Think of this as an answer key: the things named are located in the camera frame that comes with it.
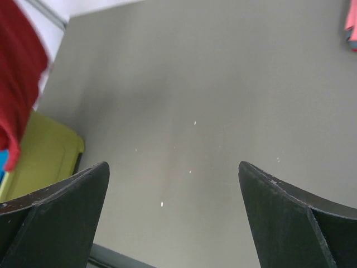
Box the cyan t shirt in bin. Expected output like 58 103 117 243
0 150 8 183

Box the green plastic bin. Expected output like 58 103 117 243
1 111 85 202

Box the left aluminium corner post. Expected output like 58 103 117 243
26 0 67 31

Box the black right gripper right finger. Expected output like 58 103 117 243
238 161 356 267

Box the folded pink t shirt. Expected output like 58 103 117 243
344 0 356 41

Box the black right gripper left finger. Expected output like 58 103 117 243
1 162 110 267

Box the folded blue t shirt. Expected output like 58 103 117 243
346 28 357 49

